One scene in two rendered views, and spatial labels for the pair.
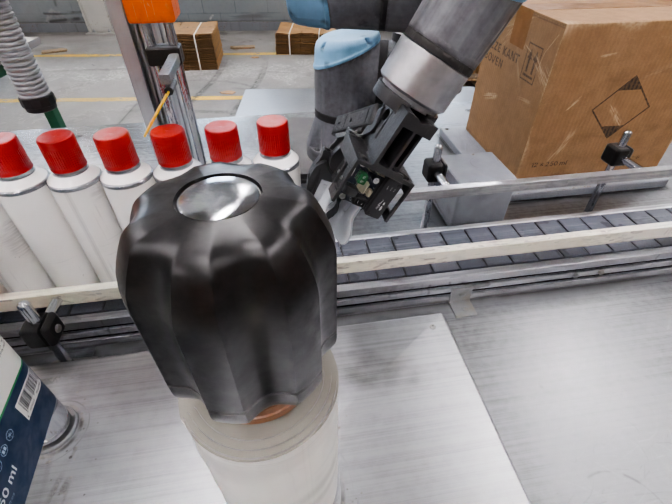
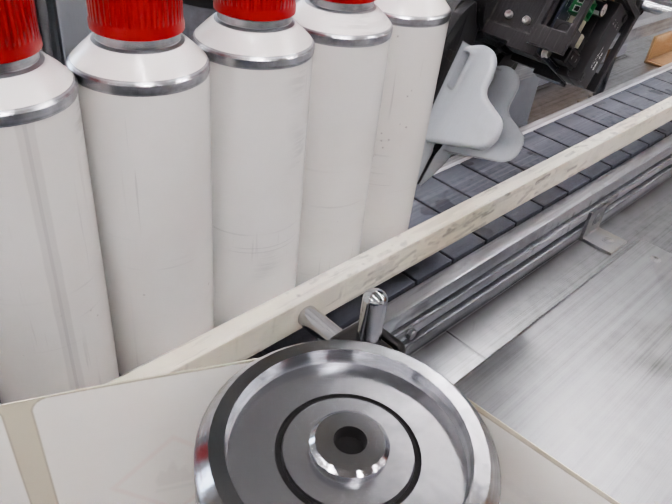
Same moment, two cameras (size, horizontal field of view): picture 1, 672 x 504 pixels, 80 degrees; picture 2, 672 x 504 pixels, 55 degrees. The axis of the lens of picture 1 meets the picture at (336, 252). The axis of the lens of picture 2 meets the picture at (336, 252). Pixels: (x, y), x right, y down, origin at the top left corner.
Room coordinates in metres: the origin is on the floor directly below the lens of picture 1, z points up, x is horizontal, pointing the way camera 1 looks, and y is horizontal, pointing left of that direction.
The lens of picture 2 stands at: (0.13, 0.30, 1.13)
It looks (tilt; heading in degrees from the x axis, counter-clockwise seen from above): 36 degrees down; 321
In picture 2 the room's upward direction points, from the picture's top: 7 degrees clockwise
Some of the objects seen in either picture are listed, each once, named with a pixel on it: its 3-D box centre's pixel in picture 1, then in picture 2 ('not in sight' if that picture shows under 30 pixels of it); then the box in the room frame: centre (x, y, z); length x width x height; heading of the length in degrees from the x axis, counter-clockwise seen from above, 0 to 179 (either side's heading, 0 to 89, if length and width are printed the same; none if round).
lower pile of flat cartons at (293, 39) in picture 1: (306, 37); not in sight; (4.93, 0.33, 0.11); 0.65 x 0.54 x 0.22; 89
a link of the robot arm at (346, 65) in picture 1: (349, 70); not in sight; (0.78, -0.02, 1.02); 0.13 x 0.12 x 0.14; 85
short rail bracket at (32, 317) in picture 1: (55, 326); not in sight; (0.29, 0.32, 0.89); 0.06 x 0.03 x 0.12; 9
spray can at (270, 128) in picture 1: (280, 202); (387, 105); (0.40, 0.07, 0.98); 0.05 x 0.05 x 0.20
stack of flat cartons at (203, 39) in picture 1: (186, 45); not in sight; (4.38, 1.51, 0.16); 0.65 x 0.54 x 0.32; 97
